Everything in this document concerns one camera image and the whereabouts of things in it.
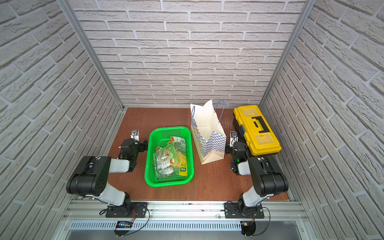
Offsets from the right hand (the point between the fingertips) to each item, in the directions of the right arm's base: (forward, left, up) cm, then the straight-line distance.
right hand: (234, 139), depth 95 cm
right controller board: (-46, +2, -6) cm, 47 cm away
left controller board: (-42, +64, -8) cm, 77 cm away
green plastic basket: (+5, +35, -1) cm, 35 cm away
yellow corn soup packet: (-14, +34, -1) cm, 37 cm away
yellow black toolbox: (-1, -10, +11) cm, 15 cm away
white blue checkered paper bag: (+10, +15, -7) cm, 20 cm away
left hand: (+5, +65, +2) cm, 65 cm away
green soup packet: (-13, +43, +3) cm, 45 cm away
